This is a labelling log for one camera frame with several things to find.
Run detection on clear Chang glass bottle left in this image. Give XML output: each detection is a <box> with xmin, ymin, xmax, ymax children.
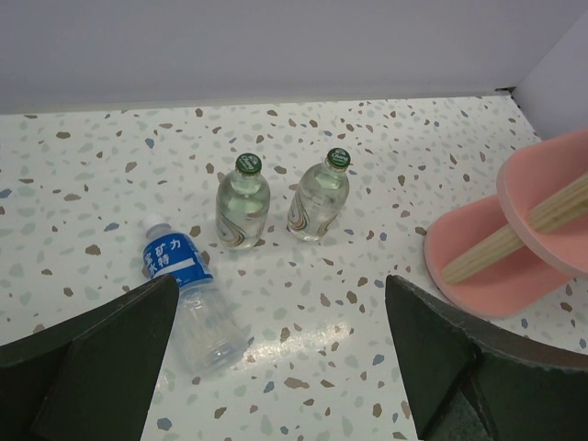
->
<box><xmin>216</xmin><ymin>153</ymin><xmax>271</xmax><ymax>250</ymax></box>

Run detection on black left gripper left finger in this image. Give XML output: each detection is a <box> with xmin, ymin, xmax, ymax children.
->
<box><xmin>1</xmin><ymin>276</ymin><xmax>179</xmax><ymax>440</ymax></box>

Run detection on clear Chang glass bottle right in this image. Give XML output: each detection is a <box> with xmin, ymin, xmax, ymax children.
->
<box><xmin>287</xmin><ymin>147</ymin><xmax>351</xmax><ymax>242</ymax></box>

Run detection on clear chang glass bottle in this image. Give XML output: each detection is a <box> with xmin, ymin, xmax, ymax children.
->
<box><xmin>216</xmin><ymin>153</ymin><xmax>271</xmax><ymax>250</ymax></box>
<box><xmin>287</xmin><ymin>147</ymin><xmax>351</xmax><ymax>242</ymax></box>

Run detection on lying blue label water bottle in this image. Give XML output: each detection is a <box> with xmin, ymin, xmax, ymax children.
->
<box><xmin>142</xmin><ymin>213</ymin><xmax>247</xmax><ymax>375</ymax></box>

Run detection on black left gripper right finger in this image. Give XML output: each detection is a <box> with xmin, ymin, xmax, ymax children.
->
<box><xmin>385</xmin><ymin>276</ymin><xmax>587</xmax><ymax>440</ymax></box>

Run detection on pink three-tier shelf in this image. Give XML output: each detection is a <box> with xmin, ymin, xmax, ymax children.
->
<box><xmin>424</xmin><ymin>130</ymin><xmax>587</xmax><ymax>318</ymax></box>

